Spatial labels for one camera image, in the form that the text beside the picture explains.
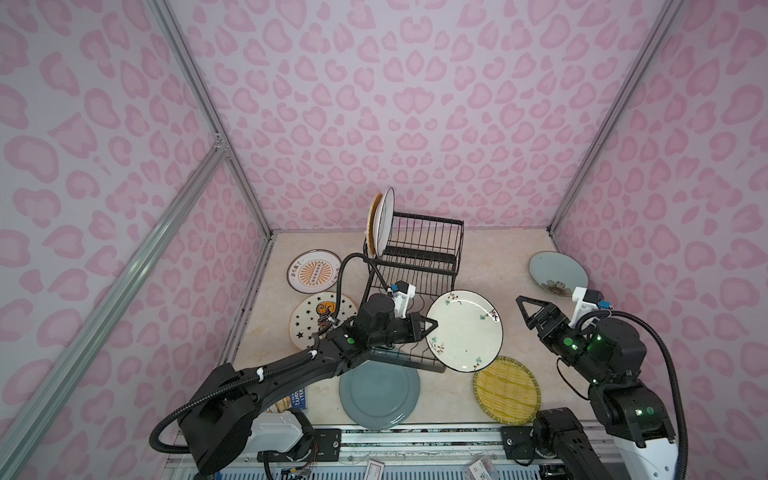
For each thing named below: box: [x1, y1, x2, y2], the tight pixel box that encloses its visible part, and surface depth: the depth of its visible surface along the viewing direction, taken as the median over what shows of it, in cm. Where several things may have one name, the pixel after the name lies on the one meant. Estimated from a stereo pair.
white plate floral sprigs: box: [426, 289, 504, 373], surface depth 76 cm
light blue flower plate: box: [528, 250, 589, 297], surface depth 109 cm
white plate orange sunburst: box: [286, 249, 342, 294], surface depth 109 cm
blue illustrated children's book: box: [275, 387, 306, 413], surface depth 80 cm
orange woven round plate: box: [367, 193, 383, 255], surface depth 79 cm
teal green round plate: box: [339, 360, 421, 431], surface depth 82 cm
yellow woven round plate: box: [473, 355, 541, 426], surface depth 82 cm
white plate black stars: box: [289, 292, 358, 350], surface depth 99 cm
